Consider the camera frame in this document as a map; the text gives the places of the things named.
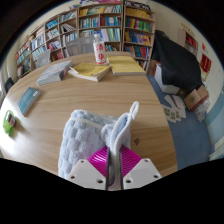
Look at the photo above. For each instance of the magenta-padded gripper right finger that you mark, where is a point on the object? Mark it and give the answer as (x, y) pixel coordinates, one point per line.
(141, 171)

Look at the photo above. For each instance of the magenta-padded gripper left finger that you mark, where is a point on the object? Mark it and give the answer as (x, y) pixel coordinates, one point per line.
(86, 173)

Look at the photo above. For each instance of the white waffle-knit towel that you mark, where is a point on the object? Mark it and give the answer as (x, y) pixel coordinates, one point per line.
(83, 140)

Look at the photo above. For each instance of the scattered papers on floor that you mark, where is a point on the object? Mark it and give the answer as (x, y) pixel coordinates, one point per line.
(173, 110)

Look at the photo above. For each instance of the white box under black cloth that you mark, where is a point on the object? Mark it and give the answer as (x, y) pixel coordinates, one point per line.
(165, 83)

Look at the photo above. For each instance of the brown cardboard box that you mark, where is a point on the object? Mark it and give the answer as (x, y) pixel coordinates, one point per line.
(195, 97)

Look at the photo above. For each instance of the dark red jar, white lid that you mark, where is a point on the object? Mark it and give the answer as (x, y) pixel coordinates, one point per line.
(12, 120)

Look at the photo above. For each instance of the green plastic bag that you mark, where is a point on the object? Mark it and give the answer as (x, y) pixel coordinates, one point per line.
(6, 125)

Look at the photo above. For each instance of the teal paperback book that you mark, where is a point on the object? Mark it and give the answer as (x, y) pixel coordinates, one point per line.
(28, 100)

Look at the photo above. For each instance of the open yellow and white book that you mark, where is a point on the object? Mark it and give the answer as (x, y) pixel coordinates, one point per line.
(90, 70)

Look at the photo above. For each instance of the thick pale grey-blue book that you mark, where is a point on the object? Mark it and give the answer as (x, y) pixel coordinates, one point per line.
(53, 73)

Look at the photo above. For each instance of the flat yellow book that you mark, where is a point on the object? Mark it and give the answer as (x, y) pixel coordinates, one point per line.
(125, 65)

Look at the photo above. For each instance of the black draped cloth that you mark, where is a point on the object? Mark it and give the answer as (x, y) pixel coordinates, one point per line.
(176, 63)

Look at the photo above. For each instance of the black office chair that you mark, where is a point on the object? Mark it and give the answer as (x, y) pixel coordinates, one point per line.
(8, 85)

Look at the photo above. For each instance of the white-backed chair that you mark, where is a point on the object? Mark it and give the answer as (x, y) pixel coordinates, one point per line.
(43, 58)

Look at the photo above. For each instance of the clear bottle with red label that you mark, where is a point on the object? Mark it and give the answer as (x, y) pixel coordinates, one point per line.
(100, 50)

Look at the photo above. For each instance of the grey mesh-back chair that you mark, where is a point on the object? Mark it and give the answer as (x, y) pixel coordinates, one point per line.
(80, 46)

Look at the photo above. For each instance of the wooden bookshelf full of books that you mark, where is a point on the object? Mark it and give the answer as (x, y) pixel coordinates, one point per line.
(133, 26)

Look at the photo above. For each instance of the red wall poster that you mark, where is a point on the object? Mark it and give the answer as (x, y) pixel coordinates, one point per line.
(205, 63)

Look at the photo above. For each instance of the small wall shelf with red items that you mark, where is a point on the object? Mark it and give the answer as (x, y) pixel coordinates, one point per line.
(189, 41)

